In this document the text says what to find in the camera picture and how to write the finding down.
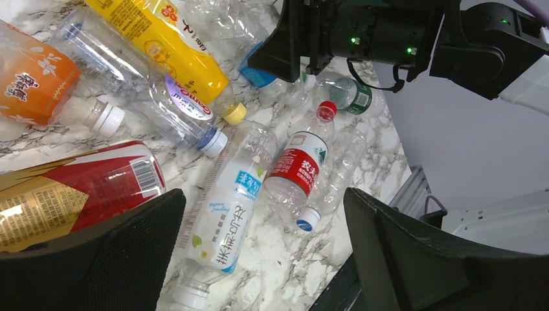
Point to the orange drink bottle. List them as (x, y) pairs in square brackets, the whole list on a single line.
[(41, 86)]

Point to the clear crushed bottle white cap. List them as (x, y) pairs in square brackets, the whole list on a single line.
[(346, 153)]

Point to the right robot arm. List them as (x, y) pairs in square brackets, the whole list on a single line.
[(490, 49)]

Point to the red gold drink can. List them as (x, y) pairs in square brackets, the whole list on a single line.
[(51, 200)]

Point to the clear purple label bottle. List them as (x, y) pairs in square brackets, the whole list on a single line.
[(119, 69)]

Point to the clear green label bottle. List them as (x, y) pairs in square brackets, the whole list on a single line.
[(346, 93)]

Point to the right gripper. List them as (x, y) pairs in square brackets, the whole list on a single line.
[(399, 33)]

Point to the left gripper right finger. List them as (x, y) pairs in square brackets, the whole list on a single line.
[(447, 272)]

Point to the red label bottle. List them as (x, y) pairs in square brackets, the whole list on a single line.
[(297, 168)]

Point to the white blue label bottle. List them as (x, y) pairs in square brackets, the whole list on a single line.
[(214, 229)]

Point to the yellow drink bottle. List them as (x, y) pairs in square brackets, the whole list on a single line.
[(159, 31)]

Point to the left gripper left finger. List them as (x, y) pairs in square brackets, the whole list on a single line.
[(117, 264)]

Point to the blue label crushed bottle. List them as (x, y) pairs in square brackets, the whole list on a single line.
[(257, 77)]

